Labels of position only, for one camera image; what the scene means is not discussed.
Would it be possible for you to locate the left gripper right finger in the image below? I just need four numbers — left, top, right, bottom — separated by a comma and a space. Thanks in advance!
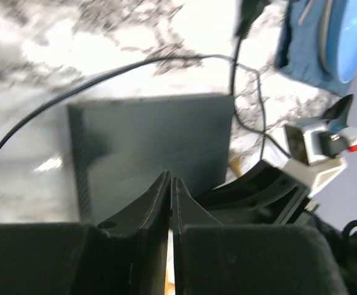
171, 178, 348, 295

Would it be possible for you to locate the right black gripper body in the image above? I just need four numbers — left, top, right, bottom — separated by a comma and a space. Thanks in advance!
196, 160, 310, 224

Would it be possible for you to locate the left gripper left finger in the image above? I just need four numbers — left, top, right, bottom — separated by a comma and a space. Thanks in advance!
0, 172, 171, 294

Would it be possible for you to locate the black network switch box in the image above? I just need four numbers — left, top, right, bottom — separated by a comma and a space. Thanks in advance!
67, 93, 234, 224

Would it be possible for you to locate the blue star shaped dish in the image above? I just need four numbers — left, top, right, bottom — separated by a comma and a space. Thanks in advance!
321, 94, 354, 132

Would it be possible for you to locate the dark blue placemat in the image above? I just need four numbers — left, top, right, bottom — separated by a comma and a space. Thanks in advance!
274, 1, 350, 96

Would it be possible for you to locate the light blue plate right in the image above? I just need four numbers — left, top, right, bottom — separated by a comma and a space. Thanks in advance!
318, 0, 357, 84

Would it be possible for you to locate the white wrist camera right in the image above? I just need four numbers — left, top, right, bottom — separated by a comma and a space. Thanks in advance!
283, 117, 357, 197

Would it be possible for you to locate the black power cord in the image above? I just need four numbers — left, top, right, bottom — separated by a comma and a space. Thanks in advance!
0, 0, 289, 224

